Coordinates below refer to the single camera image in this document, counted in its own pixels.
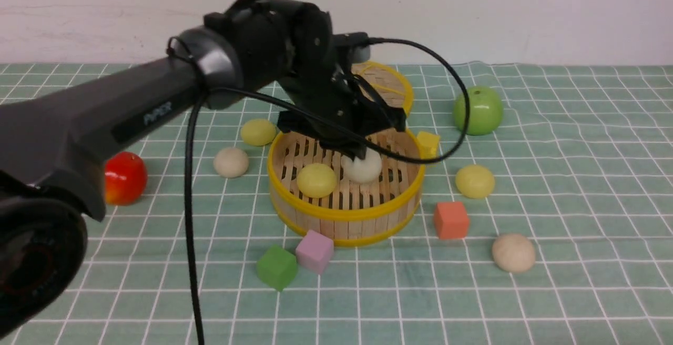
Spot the bamboo steamer tray yellow rim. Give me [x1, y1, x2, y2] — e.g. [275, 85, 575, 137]
[267, 132, 426, 247]

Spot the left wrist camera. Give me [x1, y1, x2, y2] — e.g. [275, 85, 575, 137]
[333, 33, 371, 69]

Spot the pink cube block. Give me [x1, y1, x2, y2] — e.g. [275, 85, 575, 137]
[295, 230, 334, 275]

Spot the green cube block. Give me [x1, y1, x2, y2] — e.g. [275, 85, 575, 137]
[256, 245, 299, 292]

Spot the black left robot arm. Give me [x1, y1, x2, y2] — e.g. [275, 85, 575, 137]
[2, 0, 406, 337]

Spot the yellow cube block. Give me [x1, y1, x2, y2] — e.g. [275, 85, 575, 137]
[416, 131, 441, 159]

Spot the woven bamboo steamer lid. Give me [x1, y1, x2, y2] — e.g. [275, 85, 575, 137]
[351, 60, 414, 120]

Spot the yellow bun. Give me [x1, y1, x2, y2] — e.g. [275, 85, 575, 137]
[297, 163, 338, 199]
[455, 164, 496, 199]
[240, 119, 277, 147]

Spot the white bun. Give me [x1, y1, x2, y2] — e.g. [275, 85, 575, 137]
[341, 148, 382, 184]
[491, 233, 537, 273]
[212, 147, 250, 179]

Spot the green checkered tablecloth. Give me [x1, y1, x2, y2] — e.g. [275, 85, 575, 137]
[0, 62, 673, 345]

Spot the green apple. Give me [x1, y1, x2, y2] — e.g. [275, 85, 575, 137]
[467, 86, 503, 136]

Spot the orange cube block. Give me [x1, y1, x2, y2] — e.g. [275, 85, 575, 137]
[433, 201, 470, 240]

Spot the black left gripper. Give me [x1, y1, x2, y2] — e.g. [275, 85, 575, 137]
[276, 66, 407, 160]

